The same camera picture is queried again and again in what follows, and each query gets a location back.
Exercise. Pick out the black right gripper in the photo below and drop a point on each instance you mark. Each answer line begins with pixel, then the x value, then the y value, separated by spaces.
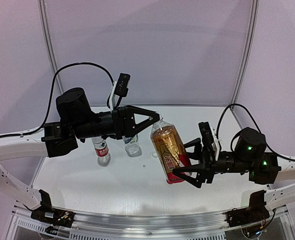
pixel 210 165

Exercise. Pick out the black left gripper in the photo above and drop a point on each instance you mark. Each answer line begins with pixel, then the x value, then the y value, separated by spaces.
pixel 122 121

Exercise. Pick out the white tea bottle cap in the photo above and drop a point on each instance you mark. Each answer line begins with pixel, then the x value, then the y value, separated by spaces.
pixel 160 116

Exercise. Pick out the clear bottle green blue label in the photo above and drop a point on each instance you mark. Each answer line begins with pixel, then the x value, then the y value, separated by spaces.
pixel 131 145

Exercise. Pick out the amber tea bottle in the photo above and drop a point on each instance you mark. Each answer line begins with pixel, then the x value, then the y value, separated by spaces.
pixel 170 149

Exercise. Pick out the blue white bottle cap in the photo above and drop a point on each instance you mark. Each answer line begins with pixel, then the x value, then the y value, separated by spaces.
pixel 154 154

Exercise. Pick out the clear bottle red label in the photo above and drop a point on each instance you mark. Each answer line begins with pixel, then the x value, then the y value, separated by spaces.
pixel 101 150

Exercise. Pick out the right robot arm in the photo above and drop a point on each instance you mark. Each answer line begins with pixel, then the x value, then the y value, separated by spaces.
pixel 249 156

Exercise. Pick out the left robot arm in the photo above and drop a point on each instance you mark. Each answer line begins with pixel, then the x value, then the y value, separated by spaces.
pixel 55 139

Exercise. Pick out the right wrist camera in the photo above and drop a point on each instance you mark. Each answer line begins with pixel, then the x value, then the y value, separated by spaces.
pixel 211 145

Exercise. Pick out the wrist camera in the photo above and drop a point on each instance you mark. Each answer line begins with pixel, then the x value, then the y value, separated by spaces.
pixel 119 91
pixel 211 145

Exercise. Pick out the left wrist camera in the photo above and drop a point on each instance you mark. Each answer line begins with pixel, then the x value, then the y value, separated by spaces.
pixel 119 91

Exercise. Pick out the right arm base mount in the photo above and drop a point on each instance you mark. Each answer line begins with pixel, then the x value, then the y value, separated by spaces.
pixel 256 211

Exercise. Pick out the aluminium front rail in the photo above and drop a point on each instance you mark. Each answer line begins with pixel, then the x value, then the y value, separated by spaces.
pixel 95 226

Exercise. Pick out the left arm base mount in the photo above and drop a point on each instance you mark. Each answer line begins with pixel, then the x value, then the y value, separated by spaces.
pixel 54 217

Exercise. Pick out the left aluminium frame post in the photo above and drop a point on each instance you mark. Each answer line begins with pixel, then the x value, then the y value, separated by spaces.
pixel 47 35

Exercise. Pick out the aluminium frame post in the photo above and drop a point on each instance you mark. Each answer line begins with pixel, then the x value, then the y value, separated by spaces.
pixel 47 35
pixel 246 50

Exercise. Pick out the right aluminium frame post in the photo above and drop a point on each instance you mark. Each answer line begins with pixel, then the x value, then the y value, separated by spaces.
pixel 246 50

